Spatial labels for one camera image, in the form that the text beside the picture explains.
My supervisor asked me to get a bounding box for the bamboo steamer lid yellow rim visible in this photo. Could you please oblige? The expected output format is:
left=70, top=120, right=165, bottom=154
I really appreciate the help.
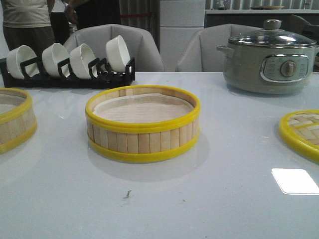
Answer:
left=278, top=110, right=319, bottom=163

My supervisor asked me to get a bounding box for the bamboo steamer basket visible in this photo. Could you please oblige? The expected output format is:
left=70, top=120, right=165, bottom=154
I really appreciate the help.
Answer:
left=0, top=88, right=37, bottom=153
left=85, top=84, right=201, bottom=164

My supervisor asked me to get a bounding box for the white steamer liner cloth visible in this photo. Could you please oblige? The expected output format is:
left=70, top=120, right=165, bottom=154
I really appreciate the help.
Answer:
left=93, top=93, right=194, bottom=123

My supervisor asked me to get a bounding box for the left grey chair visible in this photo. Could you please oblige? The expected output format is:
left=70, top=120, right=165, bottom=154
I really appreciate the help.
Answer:
left=64, top=24, right=165, bottom=72

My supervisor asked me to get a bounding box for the grey chair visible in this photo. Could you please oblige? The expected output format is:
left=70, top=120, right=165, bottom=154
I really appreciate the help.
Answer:
left=64, top=24, right=165, bottom=72
left=175, top=24, right=258, bottom=72

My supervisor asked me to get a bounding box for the black dish rack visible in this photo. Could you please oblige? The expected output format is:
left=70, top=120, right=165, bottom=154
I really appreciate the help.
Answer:
left=0, top=57, right=135, bottom=89

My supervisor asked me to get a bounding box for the white bowl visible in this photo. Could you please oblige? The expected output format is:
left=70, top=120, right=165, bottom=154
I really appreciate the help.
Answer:
left=106, top=35, right=131, bottom=73
left=42, top=42, right=69, bottom=78
left=6, top=45, right=37, bottom=79
left=70, top=43, right=96, bottom=79

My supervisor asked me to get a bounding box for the right grey chair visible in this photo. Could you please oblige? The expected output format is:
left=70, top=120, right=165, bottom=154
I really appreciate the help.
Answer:
left=175, top=24, right=258, bottom=72

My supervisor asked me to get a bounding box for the white refrigerator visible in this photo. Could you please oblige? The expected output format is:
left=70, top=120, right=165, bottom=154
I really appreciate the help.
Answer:
left=159, top=0, right=205, bottom=72

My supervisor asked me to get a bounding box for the grey electric cooking pot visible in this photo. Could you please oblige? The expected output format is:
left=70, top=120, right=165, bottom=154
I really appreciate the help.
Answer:
left=216, top=44, right=319, bottom=95

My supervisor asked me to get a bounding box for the person in black clothes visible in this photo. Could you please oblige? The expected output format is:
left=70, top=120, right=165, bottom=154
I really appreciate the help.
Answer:
left=48, top=0, right=121, bottom=44

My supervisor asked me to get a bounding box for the dark sideboard cabinet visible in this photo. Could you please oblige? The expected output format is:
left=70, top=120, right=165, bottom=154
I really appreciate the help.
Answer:
left=204, top=9, right=319, bottom=30

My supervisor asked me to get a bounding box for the glass pot lid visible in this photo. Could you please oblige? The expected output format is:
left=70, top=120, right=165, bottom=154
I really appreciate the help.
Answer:
left=228, top=19, right=317, bottom=48

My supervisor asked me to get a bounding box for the person in beige shirt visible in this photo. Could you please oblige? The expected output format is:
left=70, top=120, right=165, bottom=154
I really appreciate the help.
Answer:
left=1, top=0, right=55, bottom=58

